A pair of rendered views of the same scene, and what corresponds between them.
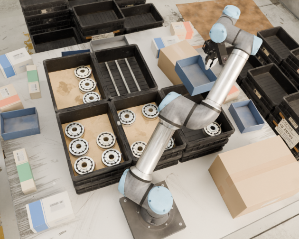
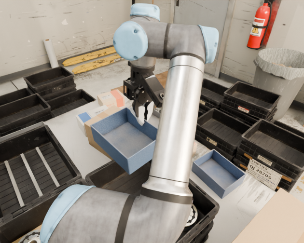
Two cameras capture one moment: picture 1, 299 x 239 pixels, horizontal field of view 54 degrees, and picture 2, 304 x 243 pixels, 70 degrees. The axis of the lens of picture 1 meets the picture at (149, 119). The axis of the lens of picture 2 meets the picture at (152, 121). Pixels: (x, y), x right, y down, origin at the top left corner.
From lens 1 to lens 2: 0.90 m
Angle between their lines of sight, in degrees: 18
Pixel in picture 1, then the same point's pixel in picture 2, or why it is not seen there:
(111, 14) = (38, 108)
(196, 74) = (129, 137)
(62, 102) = not seen: outside the picture
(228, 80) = (183, 122)
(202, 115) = (152, 226)
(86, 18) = (8, 119)
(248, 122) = (223, 179)
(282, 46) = (213, 94)
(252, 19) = not seen: hidden behind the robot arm
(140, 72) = (59, 160)
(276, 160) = not seen: outside the picture
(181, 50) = not seen: hidden behind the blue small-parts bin
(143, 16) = (76, 103)
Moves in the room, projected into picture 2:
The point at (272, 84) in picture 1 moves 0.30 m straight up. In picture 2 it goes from (220, 128) to (228, 98)
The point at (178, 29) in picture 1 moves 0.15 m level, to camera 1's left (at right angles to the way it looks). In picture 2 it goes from (105, 99) to (83, 101)
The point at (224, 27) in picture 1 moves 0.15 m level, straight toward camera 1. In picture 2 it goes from (137, 24) to (126, 51)
